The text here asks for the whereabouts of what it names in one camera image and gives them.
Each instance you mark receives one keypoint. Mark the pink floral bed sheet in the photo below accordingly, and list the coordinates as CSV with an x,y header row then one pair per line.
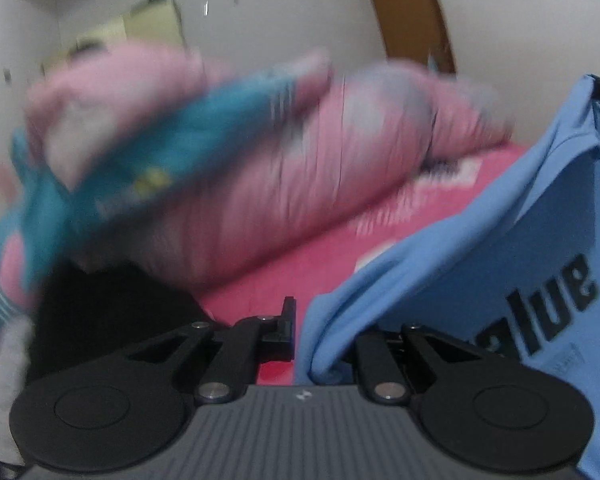
x,y
300,270

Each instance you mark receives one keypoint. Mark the black garment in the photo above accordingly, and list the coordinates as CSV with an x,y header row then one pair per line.
x,y
105,310

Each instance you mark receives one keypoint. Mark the pink floral duvet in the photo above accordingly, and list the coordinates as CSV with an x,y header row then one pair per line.
x,y
305,170

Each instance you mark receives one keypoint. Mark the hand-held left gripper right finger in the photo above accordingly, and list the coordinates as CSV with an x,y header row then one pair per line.
x,y
380,365

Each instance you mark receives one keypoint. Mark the white garment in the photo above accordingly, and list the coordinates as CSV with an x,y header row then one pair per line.
x,y
5,390

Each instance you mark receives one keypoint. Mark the brown wooden door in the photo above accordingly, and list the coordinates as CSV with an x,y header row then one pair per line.
x,y
405,10

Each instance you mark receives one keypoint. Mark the light blue t-shirt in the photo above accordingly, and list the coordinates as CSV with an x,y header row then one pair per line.
x,y
480,240

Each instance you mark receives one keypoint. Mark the pale yellow wardrobe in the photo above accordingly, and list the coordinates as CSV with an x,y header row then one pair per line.
x,y
145,20

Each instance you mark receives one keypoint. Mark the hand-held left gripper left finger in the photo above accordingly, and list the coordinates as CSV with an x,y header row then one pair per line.
x,y
282,335

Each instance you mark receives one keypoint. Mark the teal printed pillow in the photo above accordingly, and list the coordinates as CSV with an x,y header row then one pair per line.
x,y
195,135

